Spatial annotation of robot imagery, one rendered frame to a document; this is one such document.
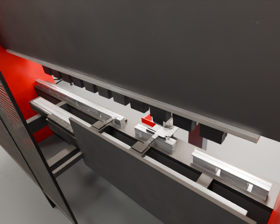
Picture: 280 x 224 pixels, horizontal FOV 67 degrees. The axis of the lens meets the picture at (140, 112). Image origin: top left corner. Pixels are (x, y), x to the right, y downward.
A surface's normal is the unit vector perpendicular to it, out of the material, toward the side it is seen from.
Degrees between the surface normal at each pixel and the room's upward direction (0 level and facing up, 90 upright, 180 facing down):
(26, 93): 90
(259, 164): 0
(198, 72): 90
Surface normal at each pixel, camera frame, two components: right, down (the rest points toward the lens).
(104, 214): -0.10, -0.82
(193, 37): -0.65, 0.48
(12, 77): 0.76, 0.31
